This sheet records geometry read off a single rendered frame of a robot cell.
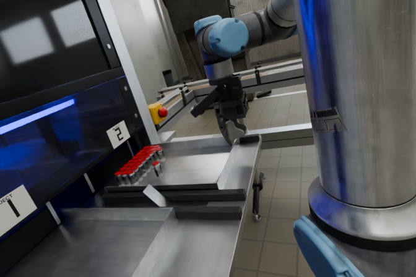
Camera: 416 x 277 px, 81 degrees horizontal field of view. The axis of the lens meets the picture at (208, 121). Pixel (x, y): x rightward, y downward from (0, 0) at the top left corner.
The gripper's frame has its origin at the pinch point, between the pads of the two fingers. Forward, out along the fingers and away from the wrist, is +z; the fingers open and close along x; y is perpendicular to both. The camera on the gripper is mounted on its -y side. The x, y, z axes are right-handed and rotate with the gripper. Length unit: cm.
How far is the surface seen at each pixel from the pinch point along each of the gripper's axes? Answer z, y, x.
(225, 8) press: -63, -62, 313
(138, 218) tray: 3.0, -16.4, -28.3
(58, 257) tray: 3.6, -30.0, -39.1
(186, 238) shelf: 3.7, -2.4, -32.7
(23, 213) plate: -8, -32, -39
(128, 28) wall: -87, -280, 391
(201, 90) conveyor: 0, -38, 82
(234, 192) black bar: 1.6, 5.4, -21.6
